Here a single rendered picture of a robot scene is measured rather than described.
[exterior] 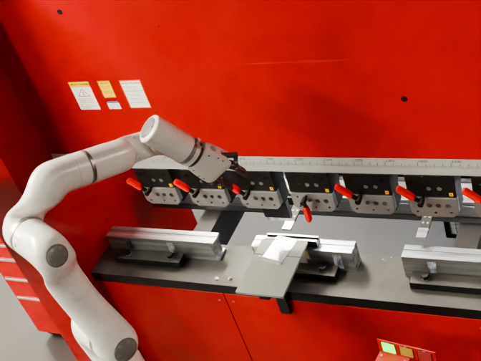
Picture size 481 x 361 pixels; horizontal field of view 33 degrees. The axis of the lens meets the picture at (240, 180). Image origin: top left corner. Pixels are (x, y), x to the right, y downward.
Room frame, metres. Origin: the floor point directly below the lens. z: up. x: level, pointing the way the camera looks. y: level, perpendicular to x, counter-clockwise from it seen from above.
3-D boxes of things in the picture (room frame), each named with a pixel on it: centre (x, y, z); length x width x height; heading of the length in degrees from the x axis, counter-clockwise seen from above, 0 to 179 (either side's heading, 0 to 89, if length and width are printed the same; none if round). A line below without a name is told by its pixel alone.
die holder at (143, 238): (2.57, 0.37, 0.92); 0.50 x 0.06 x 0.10; 55
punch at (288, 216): (2.25, -0.08, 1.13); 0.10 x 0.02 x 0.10; 55
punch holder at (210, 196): (2.38, 0.10, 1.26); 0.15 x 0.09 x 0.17; 55
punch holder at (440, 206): (1.92, -0.55, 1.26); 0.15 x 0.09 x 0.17; 55
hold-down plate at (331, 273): (2.18, -0.08, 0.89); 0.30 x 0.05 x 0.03; 55
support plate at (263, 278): (2.13, 0.00, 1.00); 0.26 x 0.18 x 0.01; 145
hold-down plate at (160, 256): (2.55, 0.44, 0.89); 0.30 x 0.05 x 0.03; 55
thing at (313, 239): (2.24, -0.10, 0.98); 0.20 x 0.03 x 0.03; 55
